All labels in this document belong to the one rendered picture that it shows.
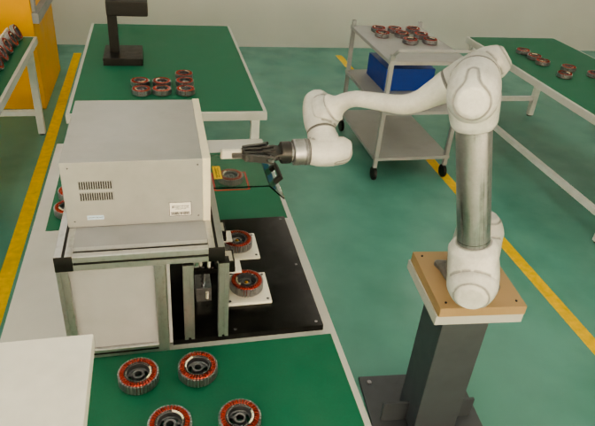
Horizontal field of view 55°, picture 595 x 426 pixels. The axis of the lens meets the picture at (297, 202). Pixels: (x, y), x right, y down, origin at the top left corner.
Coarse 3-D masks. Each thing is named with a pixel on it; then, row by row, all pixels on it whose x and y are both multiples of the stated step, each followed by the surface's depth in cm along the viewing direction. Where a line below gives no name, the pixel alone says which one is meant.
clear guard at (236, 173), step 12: (216, 156) 214; (228, 168) 206; (240, 168) 207; (252, 168) 208; (264, 168) 209; (216, 180) 198; (228, 180) 199; (240, 180) 200; (252, 180) 200; (264, 180) 201; (276, 192) 200
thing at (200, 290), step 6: (198, 276) 191; (198, 282) 189; (210, 282) 189; (198, 288) 186; (204, 288) 187; (210, 288) 187; (198, 294) 187; (204, 294) 188; (210, 294) 188; (198, 300) 189; (204, 300) 189
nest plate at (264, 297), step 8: (264, 272) 203; (264, 280) 199; (264, 288) 195; (232, 296) 191; (256, 296) 192; (264, 296) 192; (232, 304) 188; (240, 304) 188; (248, 304) 189; (256, 304) 190
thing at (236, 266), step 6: (228, 252) 188; (234, 258) 186; (204, 264) 185; (216, 264) 183; (234, 264) 185; (240, 264) 190; (198, 270) 183; (204, 270) 183; (210, 270) 184; (216, 270) 184; (234, 270) 186; (240, 270) 187; (204, 276) 185; (204, 282) 187
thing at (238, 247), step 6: (234, 234) 216; (240, 234) 216; (246, 234) 215; (234, 240) 213; (240, 240) 213; (246, 240) 212; (228, 246) 209; (234, 246) 209; (240, 246) 209; (246, 246) 210; (234, 252) 210; (240, 252) 210
